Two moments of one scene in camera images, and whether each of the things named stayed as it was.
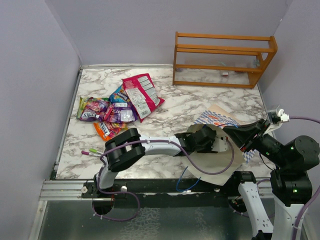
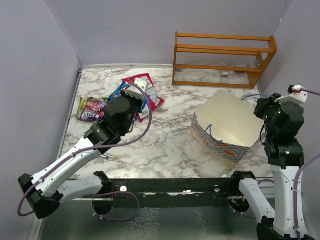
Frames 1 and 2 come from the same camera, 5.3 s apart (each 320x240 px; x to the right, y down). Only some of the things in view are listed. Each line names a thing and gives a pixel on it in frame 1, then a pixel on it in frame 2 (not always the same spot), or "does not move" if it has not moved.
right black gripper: x=245 y=134 → x=263 y=103
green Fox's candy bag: x=83 y=101 does not move
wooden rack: x=221 y=60 does not move
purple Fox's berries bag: x=93 y=109 does not move
